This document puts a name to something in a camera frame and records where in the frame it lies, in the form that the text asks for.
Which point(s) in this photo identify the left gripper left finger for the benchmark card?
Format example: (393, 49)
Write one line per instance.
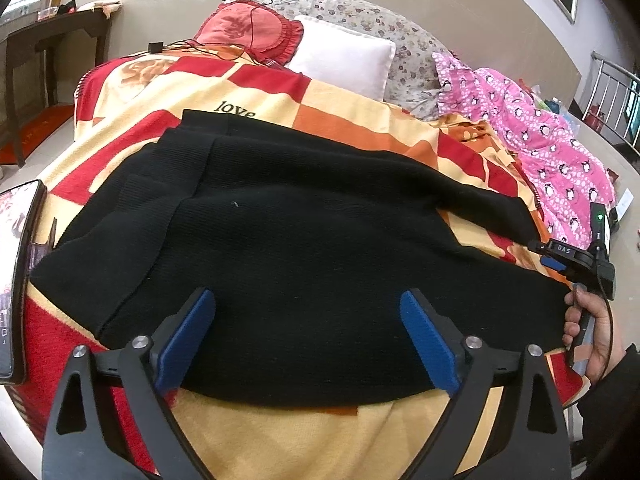
(83, 439)

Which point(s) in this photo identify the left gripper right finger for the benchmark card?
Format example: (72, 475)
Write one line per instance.
(528, 438)

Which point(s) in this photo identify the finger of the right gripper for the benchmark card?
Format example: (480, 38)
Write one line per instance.
(553, 264)
(539, 248)

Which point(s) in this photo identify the black knit pants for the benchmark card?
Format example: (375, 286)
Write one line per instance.
(307, 246)

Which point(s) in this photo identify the person's right hand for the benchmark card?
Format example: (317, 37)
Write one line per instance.
(607, 348)

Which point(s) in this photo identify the pink penguin quilt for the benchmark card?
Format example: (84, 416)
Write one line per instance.
(565, 175)

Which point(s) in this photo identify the metal stair railing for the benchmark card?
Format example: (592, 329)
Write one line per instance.
(612, 105)

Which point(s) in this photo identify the grey floral pillow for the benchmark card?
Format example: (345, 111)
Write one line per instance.
(412, 82)

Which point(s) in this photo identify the smartphone with lit screen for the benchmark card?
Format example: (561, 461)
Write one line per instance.
(20, 210)

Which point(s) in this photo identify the white pillow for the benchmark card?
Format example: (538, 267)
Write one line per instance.
(347, 59)

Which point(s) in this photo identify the red floor mat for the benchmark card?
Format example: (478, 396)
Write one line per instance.
(34, 132)

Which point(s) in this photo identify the red frilled pillow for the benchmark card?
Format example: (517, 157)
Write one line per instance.
(264, 34)

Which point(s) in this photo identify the dark wooden desk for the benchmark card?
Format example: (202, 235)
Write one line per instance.
(43, 38)

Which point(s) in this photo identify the black charger with cable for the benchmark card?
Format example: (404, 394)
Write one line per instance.
(155, 47)

